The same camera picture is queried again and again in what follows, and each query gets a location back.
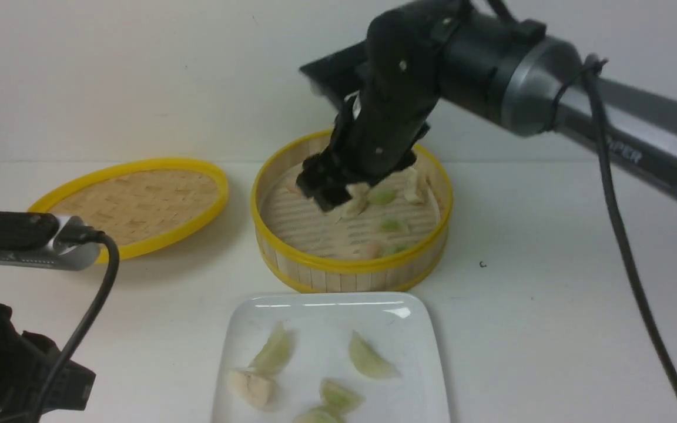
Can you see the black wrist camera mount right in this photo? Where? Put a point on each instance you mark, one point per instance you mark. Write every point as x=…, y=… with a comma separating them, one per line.
x=339, y=75

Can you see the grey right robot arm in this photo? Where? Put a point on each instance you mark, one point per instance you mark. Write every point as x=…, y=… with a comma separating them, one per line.
x=510, y=73

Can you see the green dumpling steamer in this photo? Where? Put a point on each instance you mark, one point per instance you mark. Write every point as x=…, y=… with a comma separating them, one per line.
x=392, y=249
x=340, y=399
x=393, y=226
x=382, y=196

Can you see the white dumpling steamer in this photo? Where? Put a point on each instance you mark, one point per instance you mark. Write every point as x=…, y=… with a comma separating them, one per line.
x=357, y=203
x=415, y=189

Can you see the green dumpling plate bottom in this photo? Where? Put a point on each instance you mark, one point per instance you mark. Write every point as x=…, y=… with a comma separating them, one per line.
x=318, y=415

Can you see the white dumpling steamer right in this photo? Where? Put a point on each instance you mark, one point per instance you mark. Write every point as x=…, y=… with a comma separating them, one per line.
x=415, y=189

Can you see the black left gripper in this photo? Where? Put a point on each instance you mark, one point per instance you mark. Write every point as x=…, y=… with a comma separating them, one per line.
x=9, y=364

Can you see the white dumpling steamer centre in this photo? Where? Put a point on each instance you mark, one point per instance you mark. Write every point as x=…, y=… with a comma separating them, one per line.
x=357, y=203

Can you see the yellow rimmed bamboo steamer basket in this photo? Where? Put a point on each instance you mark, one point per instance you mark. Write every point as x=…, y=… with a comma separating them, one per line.
x=311, y=274

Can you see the green dumpling on plate right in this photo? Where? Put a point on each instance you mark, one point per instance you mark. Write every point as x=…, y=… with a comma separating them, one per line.
x=367, y=361

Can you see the white dumpling on plate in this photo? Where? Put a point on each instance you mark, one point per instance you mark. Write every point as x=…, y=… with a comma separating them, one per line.
x=255, y=389

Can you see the green dumpling on plate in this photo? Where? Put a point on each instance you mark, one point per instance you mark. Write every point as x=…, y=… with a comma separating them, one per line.
x=367, y=361
x=276, y=352

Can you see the white square plate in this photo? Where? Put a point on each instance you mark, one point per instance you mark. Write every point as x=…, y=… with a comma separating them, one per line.
x=396, y=325

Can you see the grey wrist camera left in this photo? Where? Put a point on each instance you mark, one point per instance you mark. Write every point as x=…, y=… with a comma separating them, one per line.
x=56, y=242

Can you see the green dumpling on plate left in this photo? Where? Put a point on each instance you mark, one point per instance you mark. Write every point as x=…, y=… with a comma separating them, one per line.
x=276, y=352

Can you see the white steamer liner mesh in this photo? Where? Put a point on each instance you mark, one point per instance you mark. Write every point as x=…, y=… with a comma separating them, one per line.
x=299, y=222

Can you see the green dumpling steamer front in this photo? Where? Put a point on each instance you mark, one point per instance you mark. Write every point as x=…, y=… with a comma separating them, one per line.
x=392, y=249

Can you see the pink dumpling steamer front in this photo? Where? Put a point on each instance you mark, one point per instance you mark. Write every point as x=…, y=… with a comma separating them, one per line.
x=373, y=250

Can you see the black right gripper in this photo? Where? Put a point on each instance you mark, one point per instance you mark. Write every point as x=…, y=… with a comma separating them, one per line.
x=375, y=130

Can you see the yellow rimmed bamboo steamer lid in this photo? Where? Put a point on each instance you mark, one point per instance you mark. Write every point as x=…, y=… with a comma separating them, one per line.
x=144, y=205

